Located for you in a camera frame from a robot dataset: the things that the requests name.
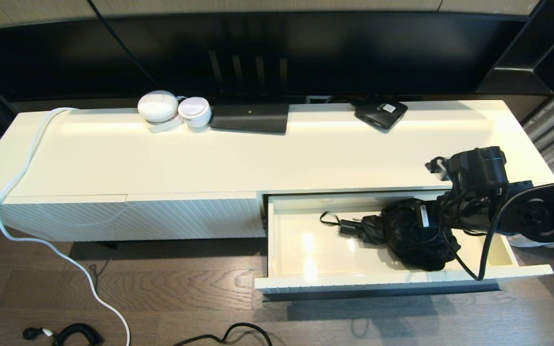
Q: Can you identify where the black umbrella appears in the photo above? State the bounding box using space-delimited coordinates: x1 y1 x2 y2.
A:
319 198 461 272

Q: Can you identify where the white fluted drawer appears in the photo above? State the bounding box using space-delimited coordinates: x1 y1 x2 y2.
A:
254 190 554 295

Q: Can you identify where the white tv cabinet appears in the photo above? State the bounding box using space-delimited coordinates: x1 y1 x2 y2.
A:
0 99 554 242

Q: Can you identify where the black set-top box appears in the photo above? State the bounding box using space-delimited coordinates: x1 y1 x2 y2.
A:
354 99 408 130

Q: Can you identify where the black television screen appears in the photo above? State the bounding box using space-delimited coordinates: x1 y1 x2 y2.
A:
0 12 530 101

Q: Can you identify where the black router with antennas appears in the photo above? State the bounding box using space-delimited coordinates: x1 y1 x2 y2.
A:
209 48 290 134

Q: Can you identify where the small white round device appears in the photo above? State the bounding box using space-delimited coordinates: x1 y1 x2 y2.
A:
178 97 212 128

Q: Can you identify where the large white round device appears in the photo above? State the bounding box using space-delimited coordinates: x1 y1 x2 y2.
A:
137 90 179 123

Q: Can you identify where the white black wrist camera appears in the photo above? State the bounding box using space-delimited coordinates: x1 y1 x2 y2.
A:
425 156 452 182

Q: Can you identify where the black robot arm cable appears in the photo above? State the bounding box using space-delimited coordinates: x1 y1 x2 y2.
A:
443 179 554 282

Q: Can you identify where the black wall shelf unit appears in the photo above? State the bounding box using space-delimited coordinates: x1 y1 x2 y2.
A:
477 0 554 95

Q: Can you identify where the black floor power cable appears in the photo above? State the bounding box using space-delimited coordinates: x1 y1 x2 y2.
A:
171 322 273 346

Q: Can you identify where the black coiled cable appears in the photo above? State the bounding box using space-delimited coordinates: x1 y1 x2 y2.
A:
23 323 104 346

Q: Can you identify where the black television cable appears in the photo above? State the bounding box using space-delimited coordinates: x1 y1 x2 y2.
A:
87 0 162 89

